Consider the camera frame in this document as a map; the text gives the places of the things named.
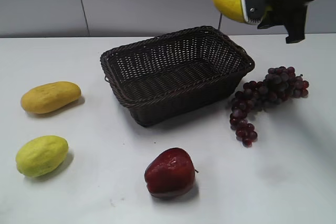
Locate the yellow green lemon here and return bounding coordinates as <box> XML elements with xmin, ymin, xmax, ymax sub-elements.
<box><xmin>15</xmin><ymin>135</ymin><xmax>69</xmax><ymax>177</ymax></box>

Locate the orange yellow mango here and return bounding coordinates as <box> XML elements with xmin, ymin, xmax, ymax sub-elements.
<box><xmin>20</xmin><ymin>81</ymin><xmax>81</xmax><ymax>114</ymax></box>

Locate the purple grape bunch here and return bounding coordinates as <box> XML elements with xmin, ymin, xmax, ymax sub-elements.
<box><xmin>229</xmin><ymin>66</ymin><xmax>309</xmax><ymax>147</ymax></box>

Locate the black woven basket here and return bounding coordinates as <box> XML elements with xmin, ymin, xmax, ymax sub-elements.
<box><xmin>100</xmin><ymin>26</ymin><xmax>255</xmax><ymax>127</ymax></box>

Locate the red apple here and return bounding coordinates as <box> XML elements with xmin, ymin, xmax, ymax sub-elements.
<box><xmin>144</xmin><ymin>147</ymin><xmax>195</xmax><ymax>199</ymax></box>

